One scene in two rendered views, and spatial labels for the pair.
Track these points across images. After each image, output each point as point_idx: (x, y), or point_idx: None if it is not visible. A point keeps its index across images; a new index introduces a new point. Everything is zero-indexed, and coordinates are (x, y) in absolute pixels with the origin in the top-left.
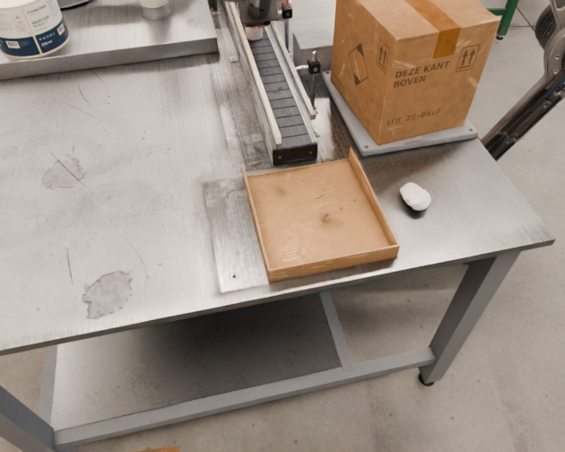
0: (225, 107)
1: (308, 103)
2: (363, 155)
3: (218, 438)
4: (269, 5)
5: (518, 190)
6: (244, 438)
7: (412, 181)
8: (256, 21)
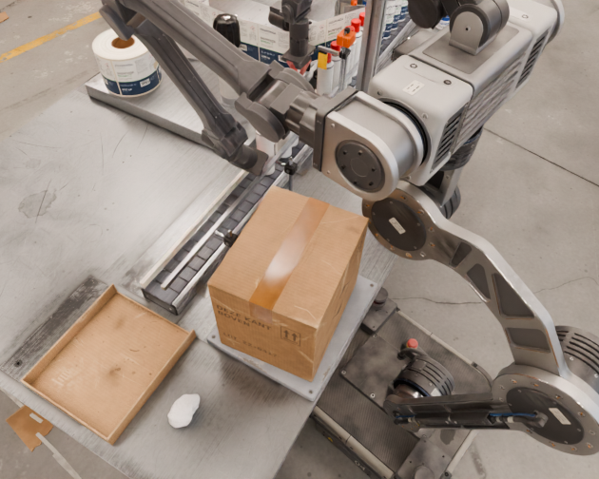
0: (183, 220)
1: (173, 273)
2: (207, 341)
3: (79, 445)
4: (243, 164)
5: (542, 469)
6: (92, 460)
7: (209, 395)
8: (240, 167)
